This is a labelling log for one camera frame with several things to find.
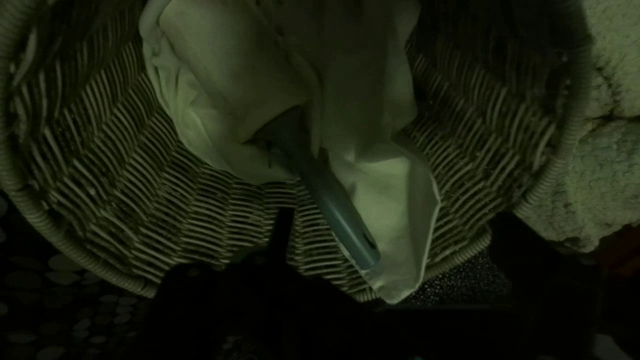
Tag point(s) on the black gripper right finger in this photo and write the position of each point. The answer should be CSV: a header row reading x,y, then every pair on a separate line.
x,y
541,300

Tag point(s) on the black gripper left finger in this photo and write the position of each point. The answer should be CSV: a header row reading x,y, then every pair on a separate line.
x,y
220,313

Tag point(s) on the woven wicker basket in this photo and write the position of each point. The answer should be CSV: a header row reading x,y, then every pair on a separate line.
x,y
133,180

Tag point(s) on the dark speckled blanket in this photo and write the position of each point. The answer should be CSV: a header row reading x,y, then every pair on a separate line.
x,y
461,283

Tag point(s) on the pale fuzzy blanket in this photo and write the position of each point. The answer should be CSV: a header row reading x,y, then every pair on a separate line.
x,y
607,133

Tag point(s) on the white cloth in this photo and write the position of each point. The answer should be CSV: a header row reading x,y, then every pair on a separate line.
x,y
372,101

